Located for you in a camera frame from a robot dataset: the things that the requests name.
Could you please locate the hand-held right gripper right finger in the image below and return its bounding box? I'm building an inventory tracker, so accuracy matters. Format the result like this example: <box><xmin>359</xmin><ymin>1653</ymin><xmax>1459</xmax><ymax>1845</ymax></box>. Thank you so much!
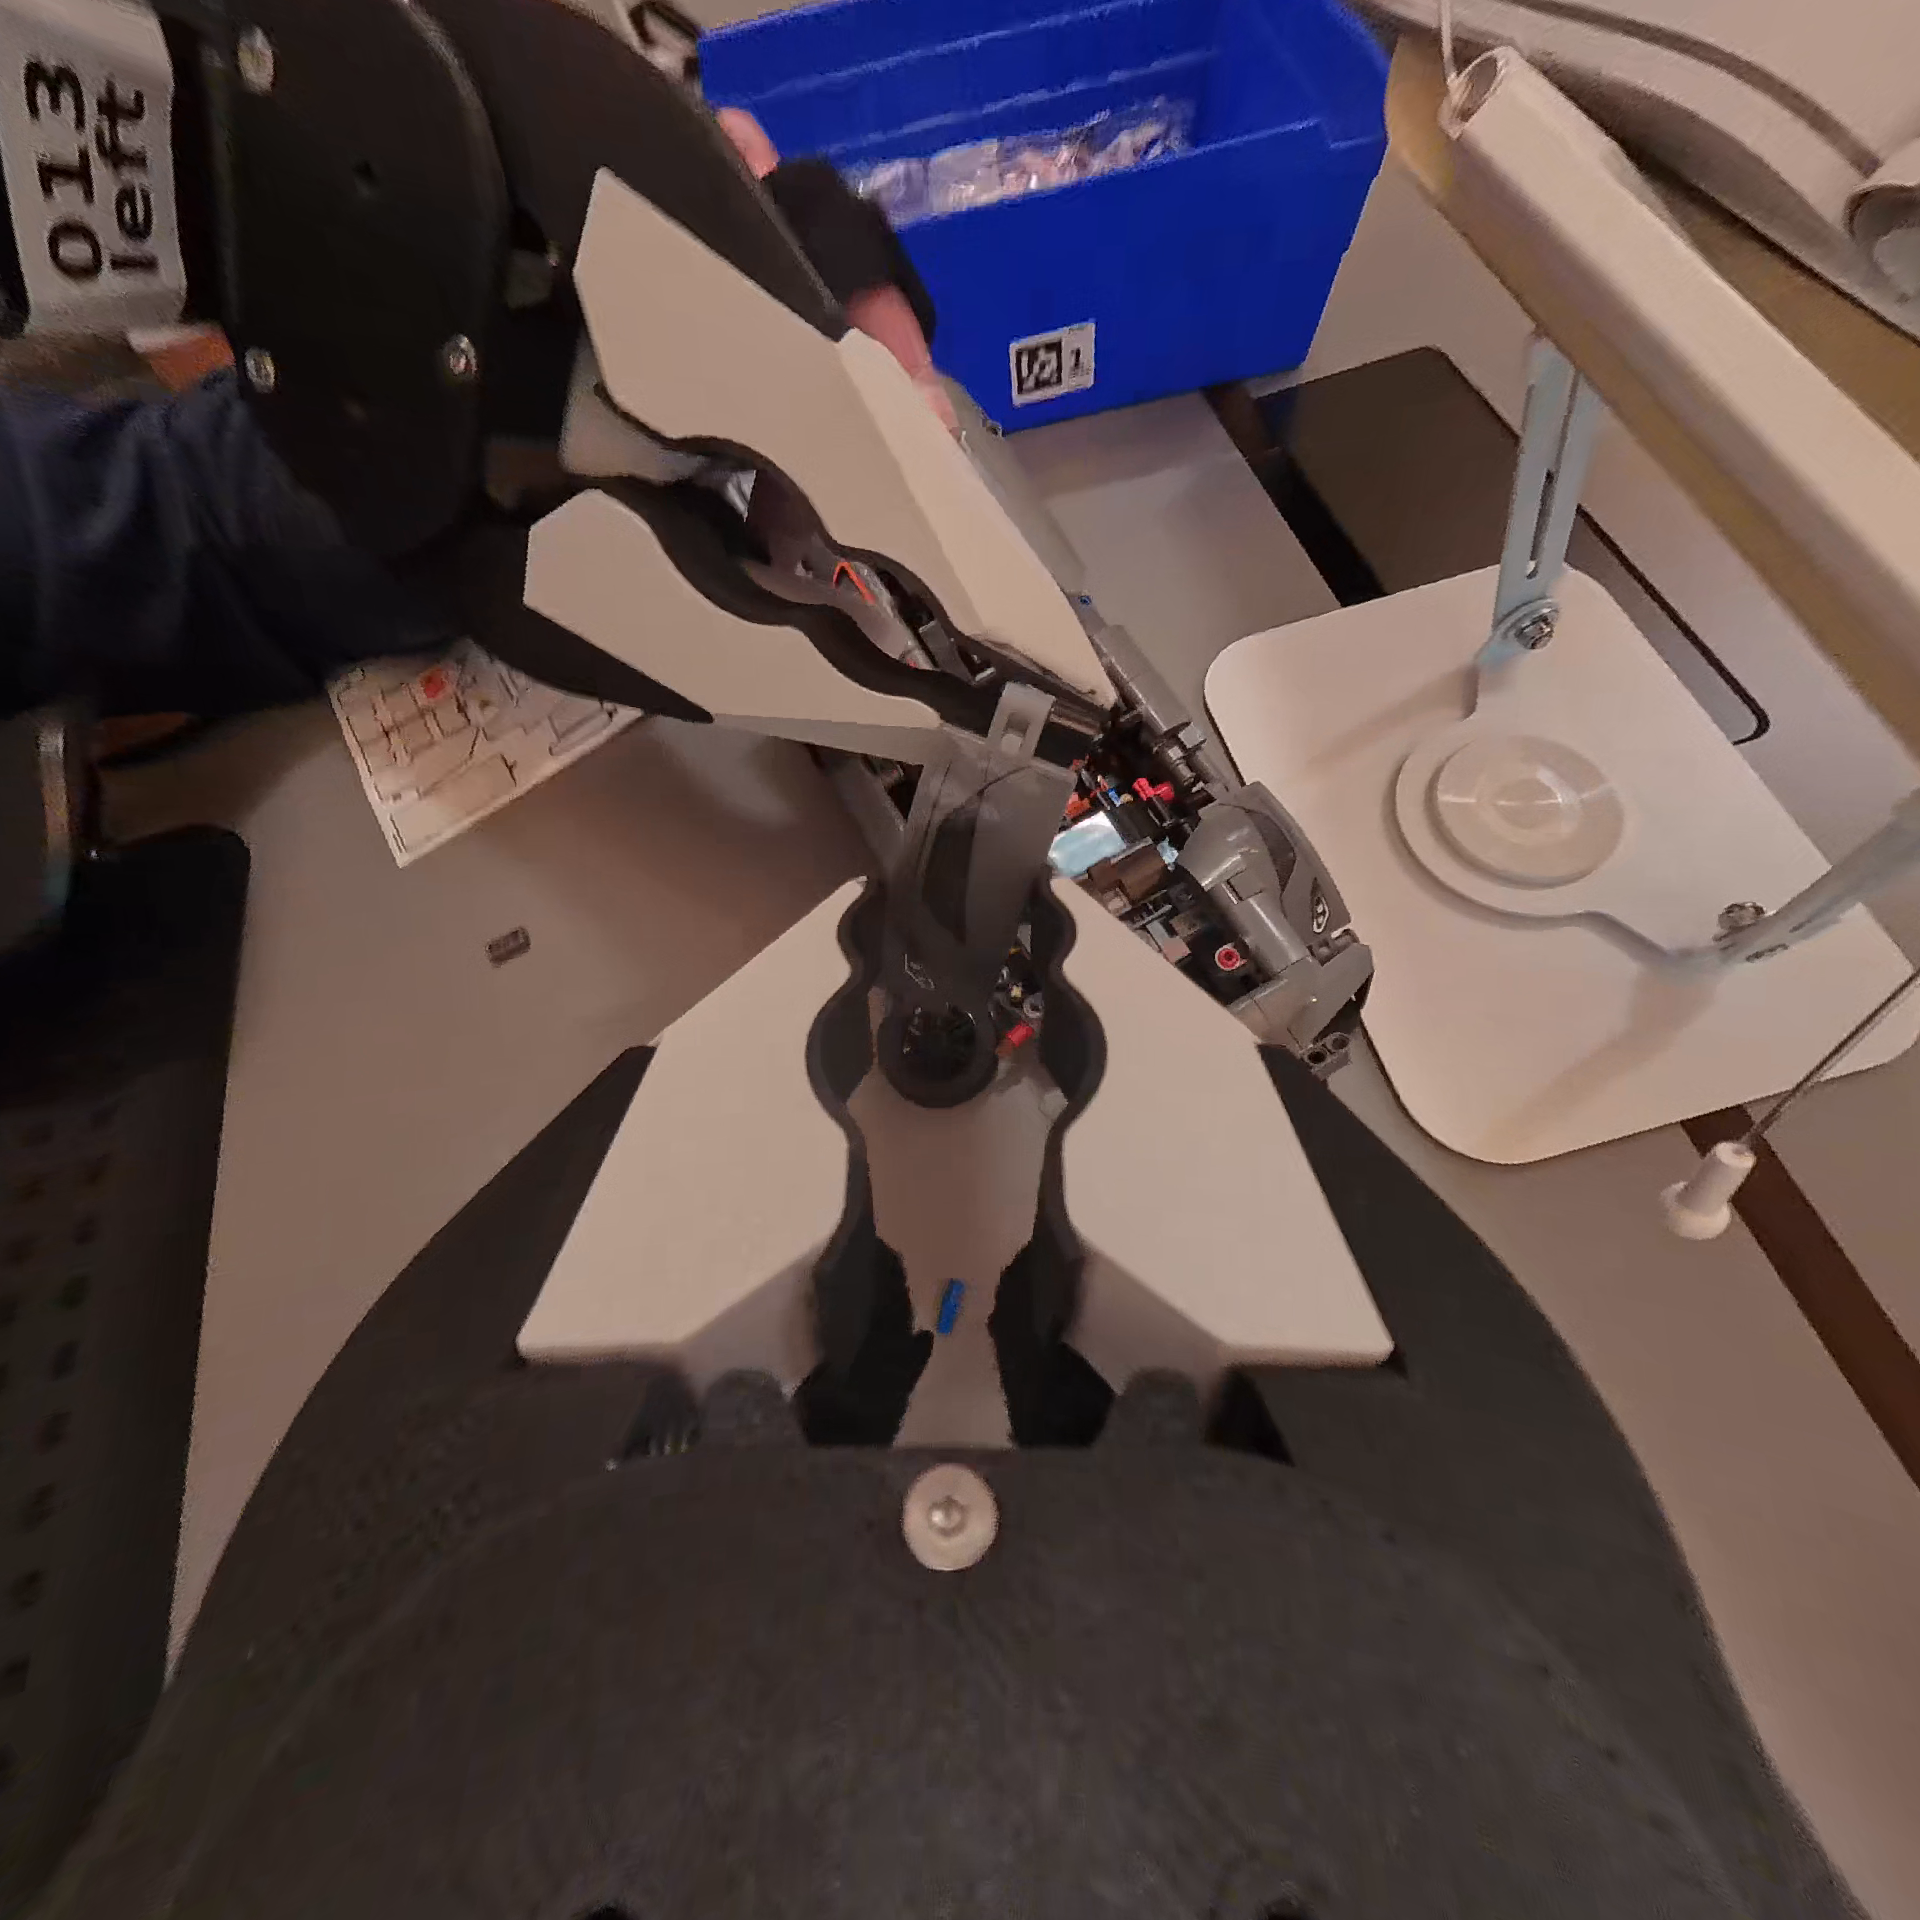
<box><xmin>990</xmin><ymin>868</ymin><xmax>1396</xmax><ymax>1448</ymax></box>

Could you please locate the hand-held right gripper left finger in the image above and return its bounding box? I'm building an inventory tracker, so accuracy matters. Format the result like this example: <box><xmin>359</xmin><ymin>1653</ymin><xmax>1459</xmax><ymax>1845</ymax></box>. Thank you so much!
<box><xmin>513</xmin><ymin>875</ymin><xmax>935</xmax><ymax>1448</ymax></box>

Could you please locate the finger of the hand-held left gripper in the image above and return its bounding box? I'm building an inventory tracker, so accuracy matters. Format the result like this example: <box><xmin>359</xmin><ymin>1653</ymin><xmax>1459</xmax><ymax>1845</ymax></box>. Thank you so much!
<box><xmin>513</xmin><ymin>490</ymin><xmax>998</xmax><ymax>740</ymax></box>
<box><xmin>569</xmin><ymin>160</ymin><xmax>1119</xmax><ymax>709</ymax></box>

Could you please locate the grey lego car model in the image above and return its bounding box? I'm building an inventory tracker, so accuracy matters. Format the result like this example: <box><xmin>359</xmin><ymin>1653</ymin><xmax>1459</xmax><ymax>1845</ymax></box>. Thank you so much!
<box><xmin>741</xmin><ymin>449</ymin><xmax>1380</xmax><ymax>1070</ymax></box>

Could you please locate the person's left forearm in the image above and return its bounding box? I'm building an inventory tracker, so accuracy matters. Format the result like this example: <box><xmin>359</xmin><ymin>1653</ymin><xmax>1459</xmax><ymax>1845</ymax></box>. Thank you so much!
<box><xmin>0</xmin><ymin>370</ymin><xmax>468</xmax><ymax>719</ymax></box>

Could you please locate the lego sticker sheet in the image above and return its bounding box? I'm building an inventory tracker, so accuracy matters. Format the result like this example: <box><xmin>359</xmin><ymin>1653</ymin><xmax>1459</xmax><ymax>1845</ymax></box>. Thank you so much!
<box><xmin>326</xmin><ymin>632</ymin><xmax>652</xmax><ymax>868</ymax></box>

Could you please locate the lego instruction booklet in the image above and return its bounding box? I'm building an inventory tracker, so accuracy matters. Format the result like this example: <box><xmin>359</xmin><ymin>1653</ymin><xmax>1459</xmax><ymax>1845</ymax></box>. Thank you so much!
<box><xmin>1350</xmin><ymin>0</ymin><xmax>1920</xmax><ymax>343</ymax></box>

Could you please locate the person's left hand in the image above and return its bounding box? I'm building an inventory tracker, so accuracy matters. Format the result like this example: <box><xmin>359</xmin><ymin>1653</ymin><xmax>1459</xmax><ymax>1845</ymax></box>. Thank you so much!
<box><xmin>839</xmin><ymin>284</ymin><xmax>957</xmax><ymax>439</ymax></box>

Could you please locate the clear plastic bag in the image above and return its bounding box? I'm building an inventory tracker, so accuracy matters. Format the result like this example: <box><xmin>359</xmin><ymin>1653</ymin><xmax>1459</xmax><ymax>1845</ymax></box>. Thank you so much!
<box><xmin>863</xmin><ymin>97</ymin><xmax>1202</xmax><ymax>223</ymax></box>

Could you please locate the blue plastic bin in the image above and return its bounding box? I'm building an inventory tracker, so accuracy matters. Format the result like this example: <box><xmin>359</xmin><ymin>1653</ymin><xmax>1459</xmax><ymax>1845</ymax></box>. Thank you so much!
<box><xmin>698</xmin><ymin>0</ymin><xmax>1392</xmax><ymax>439</ymax></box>

